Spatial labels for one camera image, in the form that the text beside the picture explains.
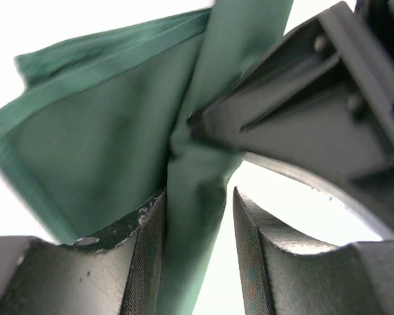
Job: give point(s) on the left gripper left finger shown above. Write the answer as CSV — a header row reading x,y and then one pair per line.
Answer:
x,y
115,270

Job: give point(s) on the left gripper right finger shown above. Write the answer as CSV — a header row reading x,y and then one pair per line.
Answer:
x,y
284,271

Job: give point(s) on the dark green cloth napkin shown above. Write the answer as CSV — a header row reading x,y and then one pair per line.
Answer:
x,y
102,126

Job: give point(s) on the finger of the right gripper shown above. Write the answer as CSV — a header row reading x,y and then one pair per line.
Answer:
x,y
353,204

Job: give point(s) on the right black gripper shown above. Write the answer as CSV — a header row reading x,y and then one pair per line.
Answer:
x,y
321,99

